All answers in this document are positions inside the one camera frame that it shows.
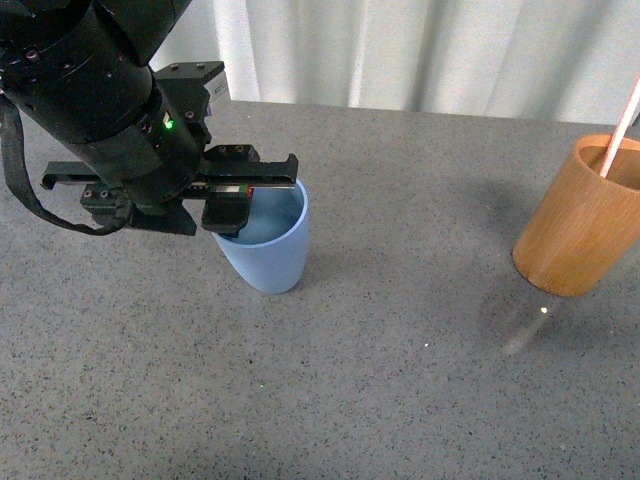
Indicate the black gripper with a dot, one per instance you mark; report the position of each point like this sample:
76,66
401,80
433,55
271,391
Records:
163,174

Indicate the blue plastic cup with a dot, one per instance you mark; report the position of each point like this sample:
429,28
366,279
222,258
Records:
270,252

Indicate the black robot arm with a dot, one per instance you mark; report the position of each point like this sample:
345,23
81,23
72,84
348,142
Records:
81,70

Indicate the wooden bamboo chopstick holder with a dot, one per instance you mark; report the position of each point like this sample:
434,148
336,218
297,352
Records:
585,222

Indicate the white pleated curtain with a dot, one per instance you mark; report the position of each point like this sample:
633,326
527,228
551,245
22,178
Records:
546,60

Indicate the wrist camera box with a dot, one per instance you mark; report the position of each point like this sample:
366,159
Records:
195,89

